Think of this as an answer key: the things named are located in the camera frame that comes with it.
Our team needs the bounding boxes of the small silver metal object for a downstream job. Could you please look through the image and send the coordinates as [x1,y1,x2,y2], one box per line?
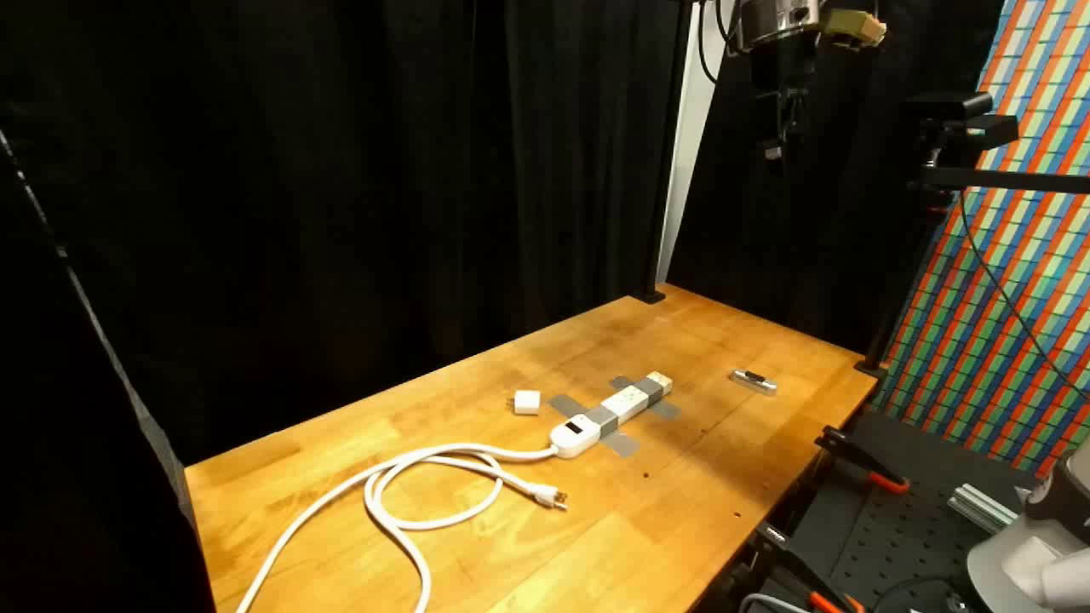
[728,369,778,396]

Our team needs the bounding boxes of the grey tape strip near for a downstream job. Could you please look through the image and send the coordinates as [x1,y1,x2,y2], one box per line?
[550,396,627,455]

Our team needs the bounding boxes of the black curtain backdrop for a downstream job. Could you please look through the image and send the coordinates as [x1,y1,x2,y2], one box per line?
[0,0,1006,613]

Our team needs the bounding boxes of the orange black clamp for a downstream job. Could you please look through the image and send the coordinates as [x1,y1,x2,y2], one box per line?
[817,425,911,494]

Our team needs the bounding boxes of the grey tape strip far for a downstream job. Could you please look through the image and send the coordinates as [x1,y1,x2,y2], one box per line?
[608,371,676,422]

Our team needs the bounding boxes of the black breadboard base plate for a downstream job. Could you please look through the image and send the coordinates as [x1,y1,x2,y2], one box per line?
[767,417,1031,613]

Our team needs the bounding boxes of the grey tape strip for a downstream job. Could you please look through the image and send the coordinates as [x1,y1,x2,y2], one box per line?
[550,396,627,455]
[608,371,676,422]

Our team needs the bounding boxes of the white charger head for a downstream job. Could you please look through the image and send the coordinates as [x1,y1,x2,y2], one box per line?
[513,389,541,417]

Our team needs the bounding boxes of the black camera on mount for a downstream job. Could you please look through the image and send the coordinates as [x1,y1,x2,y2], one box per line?
[904,93,1090,195]

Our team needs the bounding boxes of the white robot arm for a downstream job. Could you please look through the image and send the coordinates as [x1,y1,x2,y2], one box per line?
[968,442,1090,613]

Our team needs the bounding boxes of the grey metal pole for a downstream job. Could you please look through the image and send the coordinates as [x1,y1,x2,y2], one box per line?
[656,0,723,280]

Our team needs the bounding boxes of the colourful checkered board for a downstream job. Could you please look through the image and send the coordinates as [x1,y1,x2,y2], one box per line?
[876,0,1090,478]

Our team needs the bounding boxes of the white power strip cable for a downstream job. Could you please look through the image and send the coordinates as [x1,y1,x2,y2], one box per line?
[232,438,568,613]

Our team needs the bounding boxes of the white power strip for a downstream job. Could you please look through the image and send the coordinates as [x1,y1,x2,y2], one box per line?
[550,371,676,461]

